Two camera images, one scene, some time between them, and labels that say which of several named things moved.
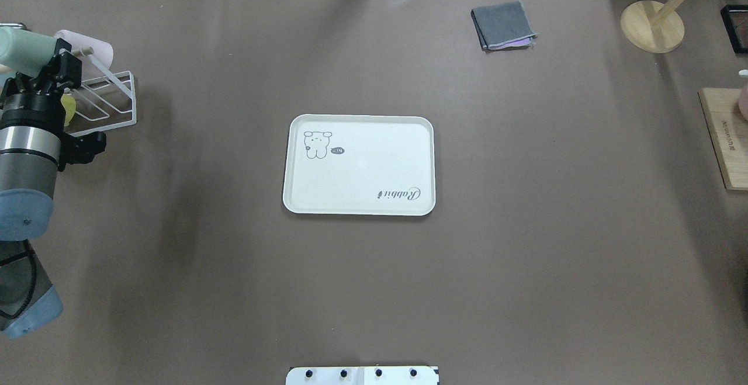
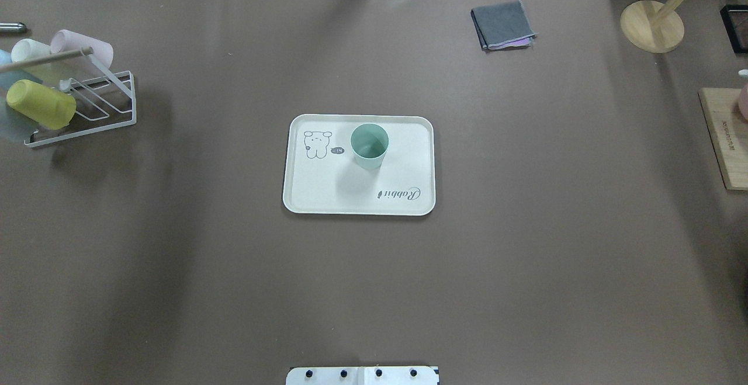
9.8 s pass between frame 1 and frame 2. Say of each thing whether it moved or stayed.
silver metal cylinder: stayed
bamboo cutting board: stayed
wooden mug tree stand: stayed
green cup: moved
